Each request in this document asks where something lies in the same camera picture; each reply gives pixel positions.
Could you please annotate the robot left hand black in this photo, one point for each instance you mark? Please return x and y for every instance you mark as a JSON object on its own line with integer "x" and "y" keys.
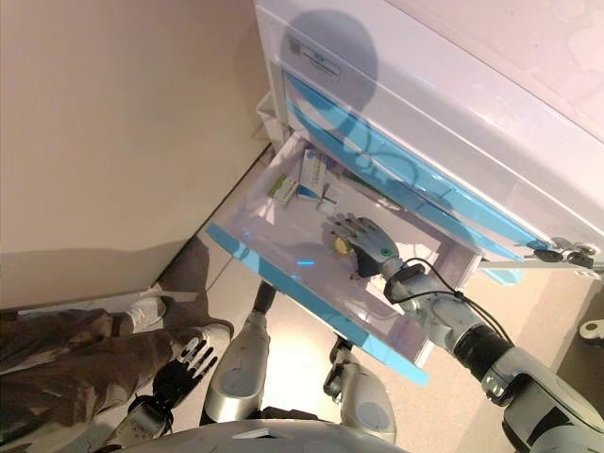
{"x": 179, "y": 377}

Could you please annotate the robot right hand black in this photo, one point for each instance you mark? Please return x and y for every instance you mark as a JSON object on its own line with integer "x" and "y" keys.
{"x": 373, "y": 245}

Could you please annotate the clear bottle yellow capsules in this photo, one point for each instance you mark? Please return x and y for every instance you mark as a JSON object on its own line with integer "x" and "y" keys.
{"x": 340, "y": 246}

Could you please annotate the robot right arm silver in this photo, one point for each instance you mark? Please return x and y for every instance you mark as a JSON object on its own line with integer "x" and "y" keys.
{"x": 481, "y": 349}

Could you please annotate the blue white medicine box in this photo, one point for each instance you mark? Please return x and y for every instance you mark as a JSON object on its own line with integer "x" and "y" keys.
{"x": 315, "y": 174}

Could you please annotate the green white medicine box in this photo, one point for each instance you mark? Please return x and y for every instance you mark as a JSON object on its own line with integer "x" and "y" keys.
{"x": 283, "y": 189}

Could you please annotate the robot left leg silver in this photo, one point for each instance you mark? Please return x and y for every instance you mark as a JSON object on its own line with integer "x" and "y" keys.
{"x": 238, "y": 368}

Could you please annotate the white sneaker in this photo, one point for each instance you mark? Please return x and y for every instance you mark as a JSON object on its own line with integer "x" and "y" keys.
{"x": 146, "y": 311}

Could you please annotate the grey robot torso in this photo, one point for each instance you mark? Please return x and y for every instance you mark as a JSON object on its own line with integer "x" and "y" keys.
{"x": 236, "y": 439}

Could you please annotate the person leg camouflage trousers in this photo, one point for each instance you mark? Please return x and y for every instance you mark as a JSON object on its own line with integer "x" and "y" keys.
{"x": 71, "y": 349}

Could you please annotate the light blue waste bin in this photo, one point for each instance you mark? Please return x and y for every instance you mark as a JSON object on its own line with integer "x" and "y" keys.
{"x": 500, "y": 276}

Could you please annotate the black cart keys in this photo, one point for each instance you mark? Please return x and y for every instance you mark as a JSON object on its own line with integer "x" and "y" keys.
{"x": 566, "y": 255}

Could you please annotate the white medical cart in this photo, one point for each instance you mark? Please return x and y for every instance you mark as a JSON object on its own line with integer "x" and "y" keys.
{"x": 472, "y": 71}

